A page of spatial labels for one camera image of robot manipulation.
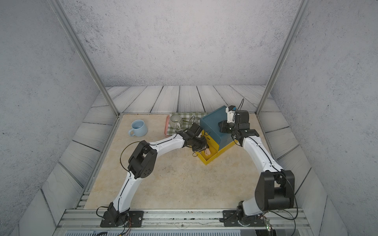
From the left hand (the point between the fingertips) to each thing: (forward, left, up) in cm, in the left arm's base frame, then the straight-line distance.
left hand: (212, 148), depth 93 cm
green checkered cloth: (+32, +15, -6) cm, 36 cm away
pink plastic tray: (+25, +32, -5) cm, 41 cm away
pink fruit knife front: (-1, +3, -2) cm, 4 cm away
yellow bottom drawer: (-1, -1, -2) cm, 3 cm away
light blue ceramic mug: (+17, +49, +1) cm, 52 cm away
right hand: (+6, -4, +15) cm, 16 cm away
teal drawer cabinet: (+7, +2, +16) cm, 18 cm away
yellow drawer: (0, +1, +8) cm, 8 cm away
